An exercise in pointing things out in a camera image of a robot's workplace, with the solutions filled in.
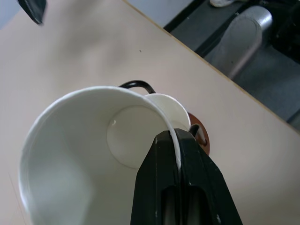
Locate silver robot body part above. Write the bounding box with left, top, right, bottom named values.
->
left=214, top=6, right=274, bottom=80

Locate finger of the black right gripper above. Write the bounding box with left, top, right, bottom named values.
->
left=17, top=0, right=47, bottom=26

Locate white shoe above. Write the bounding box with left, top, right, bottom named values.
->
left=209, top=0, right=235, bottom=8

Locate black wire cup holder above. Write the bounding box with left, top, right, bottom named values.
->
left=118, top=80, right=210, bottom=156

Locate white paper cup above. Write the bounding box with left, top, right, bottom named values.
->
left=18, top=86, right=182, bottom=225
left=143, top=93, right=191, bottom=132

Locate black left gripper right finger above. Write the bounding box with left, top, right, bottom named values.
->
left=174, top=128, right=243, bottom=225

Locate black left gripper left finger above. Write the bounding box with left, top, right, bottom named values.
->
left=131, top=130, right=181, bottom=225

